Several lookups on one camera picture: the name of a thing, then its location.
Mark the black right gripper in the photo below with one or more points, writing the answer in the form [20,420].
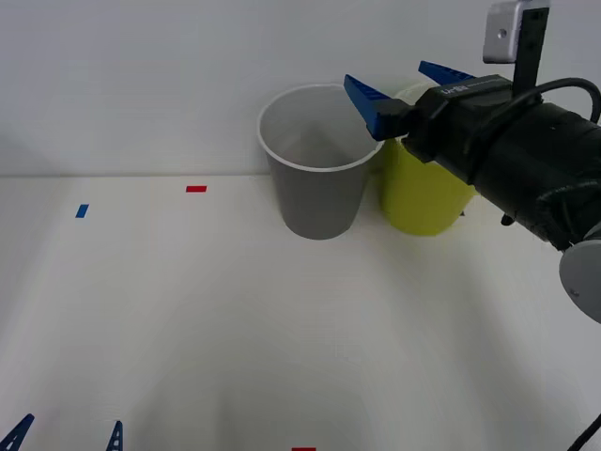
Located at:
[451,127]

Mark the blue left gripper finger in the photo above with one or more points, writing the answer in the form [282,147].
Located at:
[115,439]
[18,434]

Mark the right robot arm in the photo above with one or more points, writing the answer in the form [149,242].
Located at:
[540,164]

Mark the yellow-green plastic bin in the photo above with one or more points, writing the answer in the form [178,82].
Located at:
[418,197]

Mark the grey plastic bin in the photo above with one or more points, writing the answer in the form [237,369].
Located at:
[319,202]

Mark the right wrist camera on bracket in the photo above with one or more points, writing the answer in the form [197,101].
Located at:
[500,33]

